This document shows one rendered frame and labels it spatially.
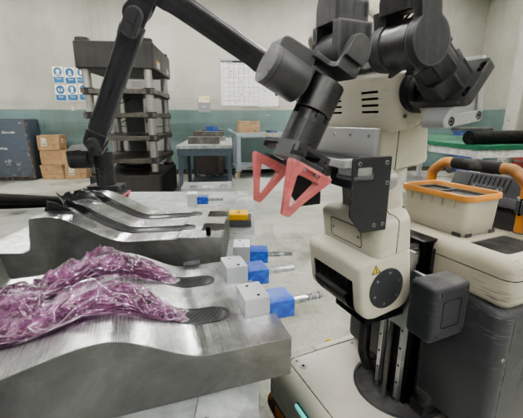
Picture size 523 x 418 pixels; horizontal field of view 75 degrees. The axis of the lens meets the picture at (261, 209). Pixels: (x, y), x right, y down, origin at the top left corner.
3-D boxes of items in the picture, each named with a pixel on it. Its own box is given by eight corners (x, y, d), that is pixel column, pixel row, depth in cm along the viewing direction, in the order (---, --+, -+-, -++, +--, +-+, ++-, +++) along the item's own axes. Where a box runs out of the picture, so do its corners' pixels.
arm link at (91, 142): (96, 139, 98) (105, 126, 104) (54, 139, 97) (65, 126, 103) (107, 174, 105) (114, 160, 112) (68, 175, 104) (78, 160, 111)
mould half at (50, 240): (229, 236, 96) (228, 189, 93) (222, 278, 71) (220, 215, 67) (48, 238, 95) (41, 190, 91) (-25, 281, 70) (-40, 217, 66)
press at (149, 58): (180, 183, 609) (172, 59, 556) (164, 205, 460) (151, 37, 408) (125, 184, 600) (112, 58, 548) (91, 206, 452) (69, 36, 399)
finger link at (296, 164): (271, 211, 44) (302, 144, 44) (251, 199, 50) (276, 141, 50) (311, 228, 47) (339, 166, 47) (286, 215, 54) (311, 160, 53)
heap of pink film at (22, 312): (178, 273, 60) (175, 230, 58) (193, 330, 44) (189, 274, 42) (3, 297, 52) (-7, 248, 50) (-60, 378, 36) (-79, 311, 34)
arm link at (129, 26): (148, 14, 78) (156, 6, 87) (123, -1, 76) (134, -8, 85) (98, 157, 101) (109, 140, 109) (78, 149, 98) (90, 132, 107)
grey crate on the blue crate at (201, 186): (233, 192, 435) (232, 181, 431) (233, 200, 396) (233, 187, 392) (184, 193, 430) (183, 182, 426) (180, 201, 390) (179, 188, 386)
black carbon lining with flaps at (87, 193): (204, 219, 88) (202, 182, 86) (193, 240, 73) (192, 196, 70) (67, 220, 87) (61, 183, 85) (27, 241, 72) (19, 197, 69)
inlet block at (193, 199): (222, 204, 132) (222, 190, 131) (222, 207, 127) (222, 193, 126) (188, 205, 131) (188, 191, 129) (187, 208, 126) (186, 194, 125)
